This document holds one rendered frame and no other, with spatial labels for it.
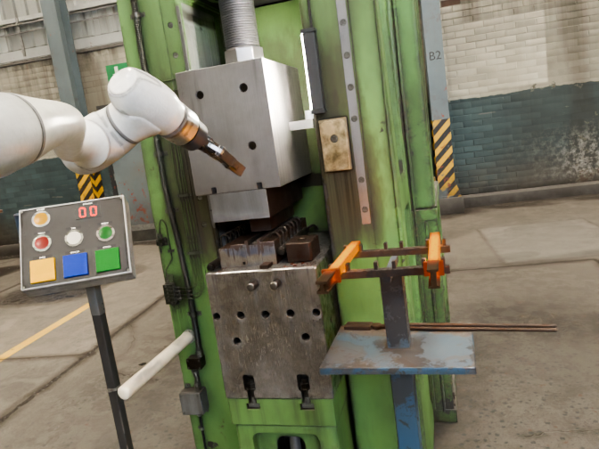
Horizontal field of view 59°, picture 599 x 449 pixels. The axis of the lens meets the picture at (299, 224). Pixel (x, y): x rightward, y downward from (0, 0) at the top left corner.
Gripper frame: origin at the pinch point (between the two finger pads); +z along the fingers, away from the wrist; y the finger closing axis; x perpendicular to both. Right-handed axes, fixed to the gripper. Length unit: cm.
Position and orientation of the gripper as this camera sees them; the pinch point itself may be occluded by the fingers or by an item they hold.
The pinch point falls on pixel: (233, 166)
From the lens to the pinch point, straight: 143.9
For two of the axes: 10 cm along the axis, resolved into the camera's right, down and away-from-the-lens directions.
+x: 4.9, -8.7, 0.7
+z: 4.6, 3.3, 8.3
